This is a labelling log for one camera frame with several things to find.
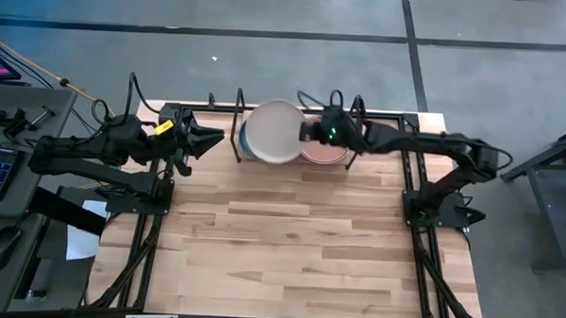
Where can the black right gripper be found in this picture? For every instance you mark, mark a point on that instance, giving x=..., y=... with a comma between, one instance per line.
x=338, y=130

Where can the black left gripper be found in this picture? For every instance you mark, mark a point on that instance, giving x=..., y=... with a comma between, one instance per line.
x=177, y=136

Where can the terracotta pink plate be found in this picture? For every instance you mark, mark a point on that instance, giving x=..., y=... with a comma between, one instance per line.
x=325, y=155

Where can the light blue plate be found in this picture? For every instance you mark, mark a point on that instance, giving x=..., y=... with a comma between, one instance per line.
x=242, y=145

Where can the cream plate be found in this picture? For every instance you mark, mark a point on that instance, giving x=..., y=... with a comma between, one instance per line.
x=274, y=130

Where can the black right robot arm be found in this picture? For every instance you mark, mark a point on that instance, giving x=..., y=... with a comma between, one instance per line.
x=430, y=143

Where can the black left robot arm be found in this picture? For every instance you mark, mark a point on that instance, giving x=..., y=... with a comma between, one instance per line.
x=75, y=152

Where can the yellow tag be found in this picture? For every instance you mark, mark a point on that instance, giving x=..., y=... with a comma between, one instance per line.
x=164, y=127

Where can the white paper sheet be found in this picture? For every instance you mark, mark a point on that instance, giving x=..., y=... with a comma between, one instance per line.
x=79, y=241

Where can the grey side desk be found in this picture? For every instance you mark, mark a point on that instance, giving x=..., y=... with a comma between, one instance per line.
x=29, y=122

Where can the black desk clamp tool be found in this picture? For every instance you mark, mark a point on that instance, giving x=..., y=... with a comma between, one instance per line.
x=17, y=119

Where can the black computer mouse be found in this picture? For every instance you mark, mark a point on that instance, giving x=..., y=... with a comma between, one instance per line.
x=1, y=248

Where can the black metal stand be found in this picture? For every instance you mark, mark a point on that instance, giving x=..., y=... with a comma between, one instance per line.
x=553, y=187

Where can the black table frame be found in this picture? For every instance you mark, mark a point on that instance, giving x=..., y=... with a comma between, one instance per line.
x=166, y=183

